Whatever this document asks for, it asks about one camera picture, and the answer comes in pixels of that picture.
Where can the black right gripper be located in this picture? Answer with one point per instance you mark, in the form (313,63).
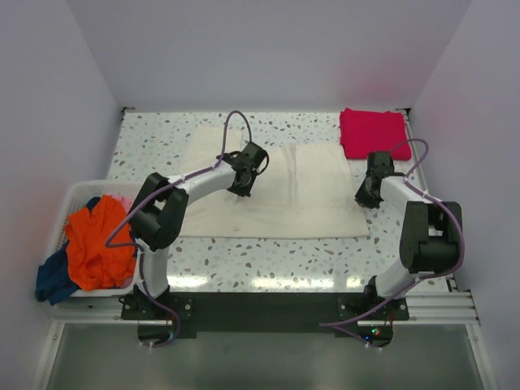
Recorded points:
(361,198)

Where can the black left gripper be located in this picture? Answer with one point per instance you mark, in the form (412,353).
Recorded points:
(245,191)

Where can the cream white t-shirt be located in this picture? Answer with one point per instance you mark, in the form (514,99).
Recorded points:
(306,192)

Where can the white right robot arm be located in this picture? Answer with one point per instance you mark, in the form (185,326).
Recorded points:
(432,241)

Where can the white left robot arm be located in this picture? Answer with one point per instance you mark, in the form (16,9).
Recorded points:
(158,212)

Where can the folded magenta t-shirt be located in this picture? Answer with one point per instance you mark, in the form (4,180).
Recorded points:
(363,132)

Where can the pink t-shirt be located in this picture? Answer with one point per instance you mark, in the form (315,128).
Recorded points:
(126,202)

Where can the orange t-shirt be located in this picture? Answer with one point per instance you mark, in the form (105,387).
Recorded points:
(109,267)

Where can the navy blue t-shirt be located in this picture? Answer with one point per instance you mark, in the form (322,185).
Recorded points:
(63,272)

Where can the aluminium frame rail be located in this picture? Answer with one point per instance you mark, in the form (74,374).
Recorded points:
(429,308)

